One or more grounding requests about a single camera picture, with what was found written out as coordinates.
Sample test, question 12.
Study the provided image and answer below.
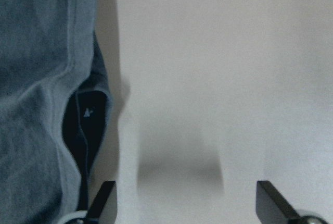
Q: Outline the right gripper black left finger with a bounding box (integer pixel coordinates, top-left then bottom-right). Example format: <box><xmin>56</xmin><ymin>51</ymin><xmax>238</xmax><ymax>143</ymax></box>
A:
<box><xmin>85</xmin><ymin>181</ymin><xmax>116</xmax><ymax>224</ymax></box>

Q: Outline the black graphic t-shirt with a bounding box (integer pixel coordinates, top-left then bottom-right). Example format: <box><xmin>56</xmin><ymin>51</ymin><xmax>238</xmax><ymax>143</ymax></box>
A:
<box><xmin>1</xmin><ymin>0</ymin><xmax>112</xmax><ymax>223</ymax></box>

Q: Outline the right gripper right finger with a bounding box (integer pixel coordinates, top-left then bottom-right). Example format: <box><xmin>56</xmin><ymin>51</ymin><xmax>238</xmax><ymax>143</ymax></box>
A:
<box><xmin>256</xmin><ymin>181</ymin><xmax>300</xmax><ymax>224</ymax></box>

